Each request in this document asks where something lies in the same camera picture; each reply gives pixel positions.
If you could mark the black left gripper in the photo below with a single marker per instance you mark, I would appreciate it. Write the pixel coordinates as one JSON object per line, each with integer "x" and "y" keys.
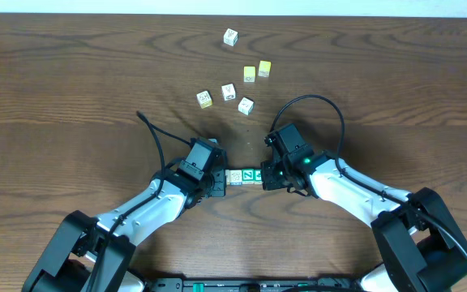
{"x": 218, "y": 183}

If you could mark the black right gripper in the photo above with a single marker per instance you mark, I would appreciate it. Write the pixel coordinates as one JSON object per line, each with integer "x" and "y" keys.
{"x": 268, "y": 181}

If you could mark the yellow sided wooden block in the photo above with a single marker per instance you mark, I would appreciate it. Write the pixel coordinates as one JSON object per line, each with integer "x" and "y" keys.
{"x": 227, "y": 177}

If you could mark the blue sided wooden block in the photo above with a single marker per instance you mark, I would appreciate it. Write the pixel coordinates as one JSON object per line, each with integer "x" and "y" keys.
{"x": 235, "y": 177}

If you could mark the green letter N block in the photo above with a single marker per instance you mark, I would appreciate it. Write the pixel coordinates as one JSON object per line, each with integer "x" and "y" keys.
{"x": 248, "y": 176}

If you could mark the green number 4 block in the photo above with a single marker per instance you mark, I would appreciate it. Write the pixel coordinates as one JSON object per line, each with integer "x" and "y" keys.
{"x": 258, "y": 177}

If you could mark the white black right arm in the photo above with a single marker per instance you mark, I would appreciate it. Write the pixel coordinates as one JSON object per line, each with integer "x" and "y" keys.
{"x": 421, "y": 245}

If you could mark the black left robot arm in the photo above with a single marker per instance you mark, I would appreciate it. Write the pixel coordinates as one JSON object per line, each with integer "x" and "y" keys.
{"x": 94, "y": 253}

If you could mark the white wooden block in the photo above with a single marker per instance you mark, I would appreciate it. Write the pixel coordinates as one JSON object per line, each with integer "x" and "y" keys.
{"x": 245, "y": 106}

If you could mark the wooden block letter B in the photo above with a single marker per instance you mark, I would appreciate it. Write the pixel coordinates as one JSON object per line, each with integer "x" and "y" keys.
{"x": 204, "y": 99}

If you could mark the wooden block letter W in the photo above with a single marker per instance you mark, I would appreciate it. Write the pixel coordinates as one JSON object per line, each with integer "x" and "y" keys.
{"x": 228, "y": 92}

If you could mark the yellow top wooden block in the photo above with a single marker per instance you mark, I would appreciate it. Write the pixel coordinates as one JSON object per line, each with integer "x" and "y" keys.
{"x": 249, "y": 74}

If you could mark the wooden block number 3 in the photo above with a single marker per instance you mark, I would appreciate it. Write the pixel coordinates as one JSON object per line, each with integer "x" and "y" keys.
{"x": 230, "y": 37}

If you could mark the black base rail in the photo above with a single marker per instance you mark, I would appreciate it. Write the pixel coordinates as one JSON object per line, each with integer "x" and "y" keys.
{"x": 177, "y": 284}

